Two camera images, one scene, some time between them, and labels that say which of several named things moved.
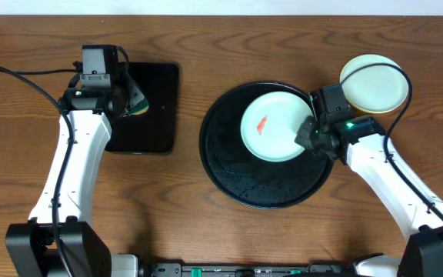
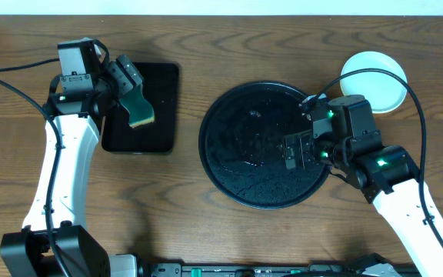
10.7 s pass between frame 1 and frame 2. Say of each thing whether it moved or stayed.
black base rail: stayed
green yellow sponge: moved
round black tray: stayed
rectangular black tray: stayed
